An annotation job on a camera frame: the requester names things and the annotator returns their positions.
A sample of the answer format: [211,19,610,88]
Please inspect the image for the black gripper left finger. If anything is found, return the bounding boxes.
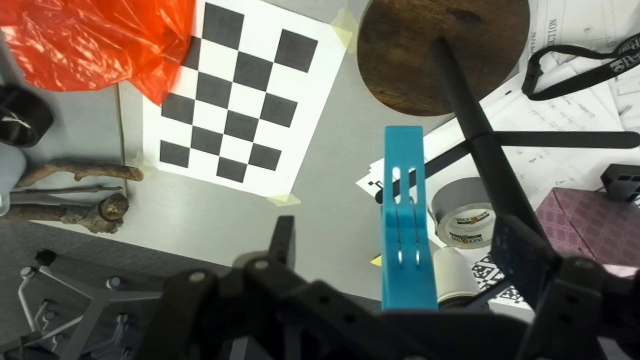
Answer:
[268,215,299,269]

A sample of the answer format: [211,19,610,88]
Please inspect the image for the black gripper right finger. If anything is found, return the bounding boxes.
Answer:
[488,213,570,329]

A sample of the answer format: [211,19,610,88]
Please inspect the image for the blue plastic peg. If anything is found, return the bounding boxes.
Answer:
[381,124,440,314]

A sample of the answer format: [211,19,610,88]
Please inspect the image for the black pole stand wooden base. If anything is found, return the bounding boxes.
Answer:
[354,0,640,257]

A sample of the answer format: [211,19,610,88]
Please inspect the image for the tag marker paper sheet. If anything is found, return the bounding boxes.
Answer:
[470,254,537,317]

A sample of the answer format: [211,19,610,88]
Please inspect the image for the pink tissue box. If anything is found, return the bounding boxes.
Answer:
[535,186,640,281]

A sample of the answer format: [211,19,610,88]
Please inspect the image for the small black box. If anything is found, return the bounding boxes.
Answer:
[599,163,640,202]

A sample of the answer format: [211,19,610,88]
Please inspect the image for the black white checkerboard sheet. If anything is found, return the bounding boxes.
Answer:
[143,0,354,207]

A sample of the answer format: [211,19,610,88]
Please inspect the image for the white paper sheets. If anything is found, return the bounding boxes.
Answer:
[354,0,640,225]

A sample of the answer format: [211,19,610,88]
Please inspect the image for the grey wheeled chair base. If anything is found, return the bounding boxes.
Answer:
[0,249,224,360]

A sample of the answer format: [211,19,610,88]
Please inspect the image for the orange plastic bag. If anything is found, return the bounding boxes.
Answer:
[0,0,201,109]

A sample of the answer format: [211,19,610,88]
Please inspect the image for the grey duct tape roll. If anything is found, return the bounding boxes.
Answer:
[429,174,500,251]

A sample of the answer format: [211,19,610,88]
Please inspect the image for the black lanyard strap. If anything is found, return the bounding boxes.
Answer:
[521,33,640,102]

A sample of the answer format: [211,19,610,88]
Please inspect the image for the black ring handle tool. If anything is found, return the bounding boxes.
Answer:
[0,82,56,151]

